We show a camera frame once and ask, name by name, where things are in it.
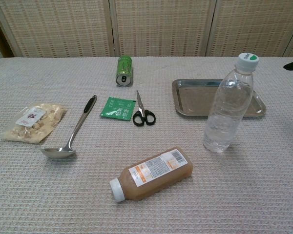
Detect brown juice bottle white cap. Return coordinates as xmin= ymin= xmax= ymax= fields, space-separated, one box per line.
xmin=109 ymin=146 xmax=194 ymax=204

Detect green drink can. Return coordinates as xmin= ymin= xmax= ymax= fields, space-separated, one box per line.
xmin=115 ymin=55 xmax=134 ymax=87

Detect steel ladle black grip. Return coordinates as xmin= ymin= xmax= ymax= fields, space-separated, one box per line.
xmin=40 ymin=95 xmax=98 ymax=159

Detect woven bamboo folding screen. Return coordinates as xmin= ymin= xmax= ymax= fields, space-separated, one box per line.
xmin=0 ymin=0 xmax=293 ymax=59

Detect beige woven tablecloth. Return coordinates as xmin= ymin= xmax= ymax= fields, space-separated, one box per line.
xmin=0 ymin=56 xmax=293 ymax=234

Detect green sachet packet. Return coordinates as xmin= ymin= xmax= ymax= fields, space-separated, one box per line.
xmin=100 ymin=97 xmax=136 ymax=121

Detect transparent plastic water bottle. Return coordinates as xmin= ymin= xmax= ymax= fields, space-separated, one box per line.
xmin=203 ymin=52 xmax=260 ymax=154

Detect clear bag of snacks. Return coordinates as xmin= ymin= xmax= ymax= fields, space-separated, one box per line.
xmin=1 ymin=102 xmax=67 ymax=145

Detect black handled scissors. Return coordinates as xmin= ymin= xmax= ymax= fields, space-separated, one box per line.
xmin=132 ymin=89 xmax=156 ymax=127

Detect stainless steel tray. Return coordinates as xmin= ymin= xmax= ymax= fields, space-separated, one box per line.
xmin=171 ymin=78 xmax=267 ymax=119

